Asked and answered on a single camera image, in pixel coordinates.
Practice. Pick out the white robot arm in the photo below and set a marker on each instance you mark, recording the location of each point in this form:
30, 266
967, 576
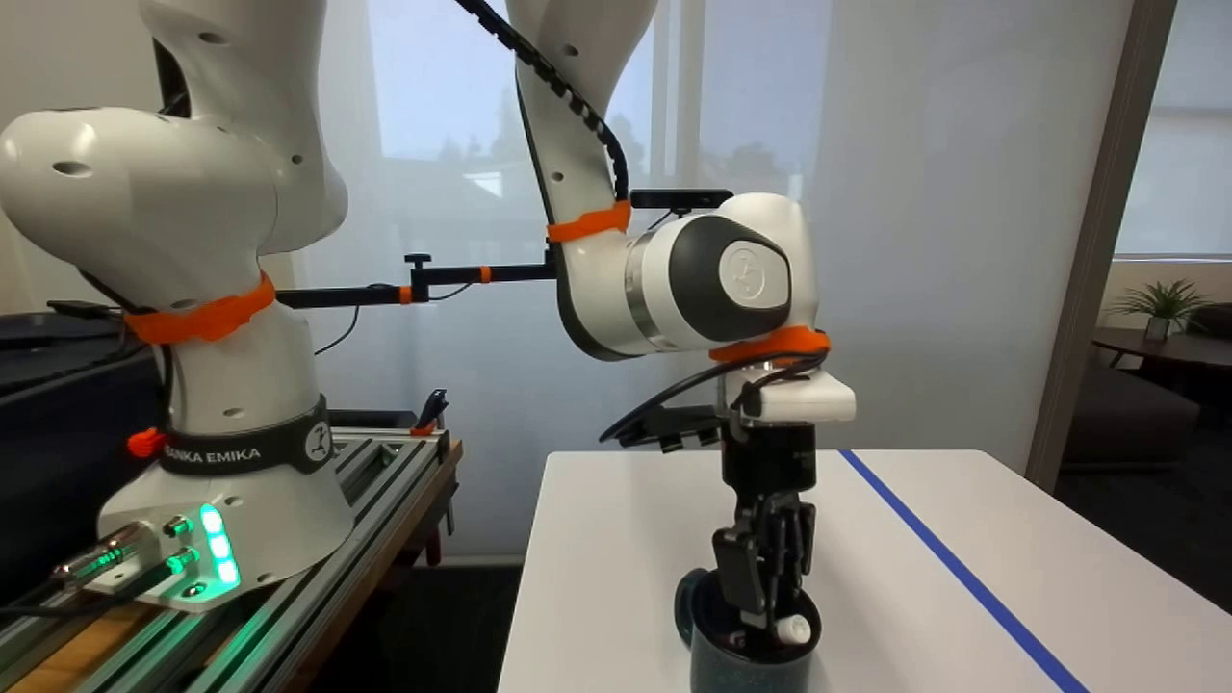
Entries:
177, 145

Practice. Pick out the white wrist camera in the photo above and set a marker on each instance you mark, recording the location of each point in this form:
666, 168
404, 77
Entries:
817, 397

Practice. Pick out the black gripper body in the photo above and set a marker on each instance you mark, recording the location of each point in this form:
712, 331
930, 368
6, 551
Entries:
768, 459

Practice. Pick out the dark green mug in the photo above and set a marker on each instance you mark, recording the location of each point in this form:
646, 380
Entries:
725, 657

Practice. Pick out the potted plant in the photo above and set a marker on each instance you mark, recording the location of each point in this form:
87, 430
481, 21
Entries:
1165, 304

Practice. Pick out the blue tape line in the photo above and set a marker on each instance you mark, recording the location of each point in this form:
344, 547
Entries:
1025, 639

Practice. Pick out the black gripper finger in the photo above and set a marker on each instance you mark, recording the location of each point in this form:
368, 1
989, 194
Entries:
740, 563
795, 551

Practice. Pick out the marker with white cap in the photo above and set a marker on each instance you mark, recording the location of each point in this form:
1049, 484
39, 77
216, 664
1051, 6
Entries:
795, 629

